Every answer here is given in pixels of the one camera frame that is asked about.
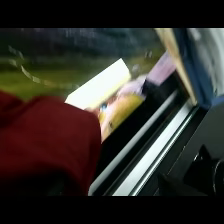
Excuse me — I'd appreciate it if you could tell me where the cream garment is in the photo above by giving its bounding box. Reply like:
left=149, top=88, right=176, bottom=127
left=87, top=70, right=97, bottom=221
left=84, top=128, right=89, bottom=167
left=154, top=28, right=198, bottom=105

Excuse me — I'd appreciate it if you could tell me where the silver frame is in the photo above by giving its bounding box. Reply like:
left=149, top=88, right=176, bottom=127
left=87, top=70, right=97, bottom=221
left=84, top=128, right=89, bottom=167
left=87, top=89, right=202, bottom=197

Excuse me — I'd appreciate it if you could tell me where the blue garment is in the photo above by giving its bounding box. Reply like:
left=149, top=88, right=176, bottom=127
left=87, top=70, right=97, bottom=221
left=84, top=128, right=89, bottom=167
left=172, top=28, right=224, bottom=109

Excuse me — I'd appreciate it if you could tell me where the red garment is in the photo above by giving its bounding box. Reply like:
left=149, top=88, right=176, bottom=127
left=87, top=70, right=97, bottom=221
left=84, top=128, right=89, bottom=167
left=0, top=89, right=103, bottom=197

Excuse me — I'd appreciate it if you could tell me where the white garment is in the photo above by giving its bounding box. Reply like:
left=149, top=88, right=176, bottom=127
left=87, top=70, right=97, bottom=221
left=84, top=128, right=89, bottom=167
left=186, top=28, right=224, bottom=98

